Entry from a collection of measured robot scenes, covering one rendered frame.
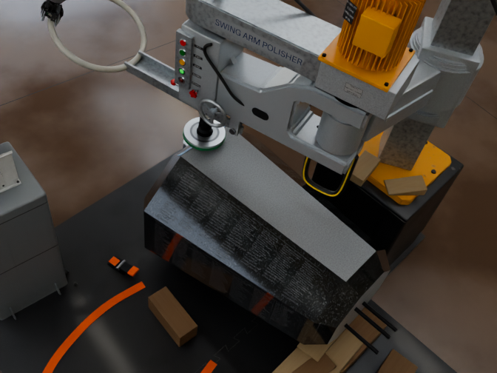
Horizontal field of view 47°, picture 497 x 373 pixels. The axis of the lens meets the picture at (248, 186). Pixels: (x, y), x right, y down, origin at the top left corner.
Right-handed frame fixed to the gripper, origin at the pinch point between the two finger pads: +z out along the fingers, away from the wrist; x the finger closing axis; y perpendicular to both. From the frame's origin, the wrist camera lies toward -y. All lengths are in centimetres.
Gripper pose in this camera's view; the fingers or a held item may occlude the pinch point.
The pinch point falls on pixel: (49, 20)
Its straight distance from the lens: 307.9
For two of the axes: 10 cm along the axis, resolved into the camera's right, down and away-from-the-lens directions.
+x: 8.9, 2.7, 3.6
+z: -4.4, 4.0, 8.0
